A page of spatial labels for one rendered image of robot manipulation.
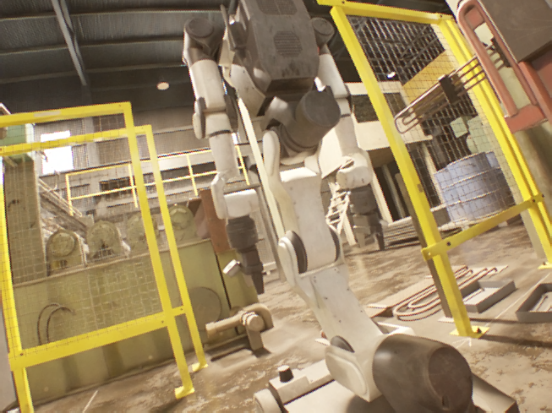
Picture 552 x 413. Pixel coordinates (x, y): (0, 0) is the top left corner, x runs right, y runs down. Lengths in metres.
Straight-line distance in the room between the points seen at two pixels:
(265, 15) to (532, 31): 0.66
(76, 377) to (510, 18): 2.99
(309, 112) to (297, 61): 0.22
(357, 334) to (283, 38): 0.86
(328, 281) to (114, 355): 2.15
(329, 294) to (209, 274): 1.90
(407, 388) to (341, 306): 0.32
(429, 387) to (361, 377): 0.18
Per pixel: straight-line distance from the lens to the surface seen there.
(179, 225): 2.78
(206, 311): 2.70
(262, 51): 0.89
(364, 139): 9.48
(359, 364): 0.80
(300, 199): 0.93
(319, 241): 0.94
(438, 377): 0.69
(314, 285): 0.95
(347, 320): 0.92
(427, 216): 1.50
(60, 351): 1.97
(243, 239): 0.84
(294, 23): 0.98
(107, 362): 2.82
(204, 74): 0.94
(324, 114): 0.77
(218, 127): 0.88
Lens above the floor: 0.64
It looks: 13 degrees up
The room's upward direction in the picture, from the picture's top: 17 degrees counter-clockwise
